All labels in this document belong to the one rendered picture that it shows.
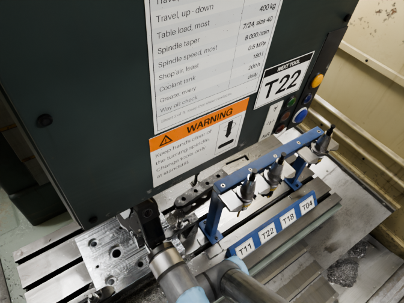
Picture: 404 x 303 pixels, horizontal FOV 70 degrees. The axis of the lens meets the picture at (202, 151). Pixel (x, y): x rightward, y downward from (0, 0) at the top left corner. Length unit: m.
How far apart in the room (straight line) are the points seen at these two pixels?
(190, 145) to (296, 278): 1.03
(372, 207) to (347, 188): 0.13
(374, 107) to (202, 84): 1.09
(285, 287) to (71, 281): 0.80
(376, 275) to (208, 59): 1.40
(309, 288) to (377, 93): 0.83
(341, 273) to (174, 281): 0.98
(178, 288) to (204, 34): 0.53
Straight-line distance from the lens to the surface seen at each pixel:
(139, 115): 0.31
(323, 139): 1.02
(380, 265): 1.63
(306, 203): 1.25
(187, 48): 0.29
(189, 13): 0.28
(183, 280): 0.68
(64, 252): 1.17
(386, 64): 1.28
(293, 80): 0.47
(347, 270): 1.54
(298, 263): 1.39
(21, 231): 1.61
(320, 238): 1.47
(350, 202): 1.52
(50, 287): 1.15
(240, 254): 1.09
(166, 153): 0.38
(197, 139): 0.40
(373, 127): 1.39
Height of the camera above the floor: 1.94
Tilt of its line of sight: 50 degrees down
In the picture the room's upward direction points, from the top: 7 degrees clockwise
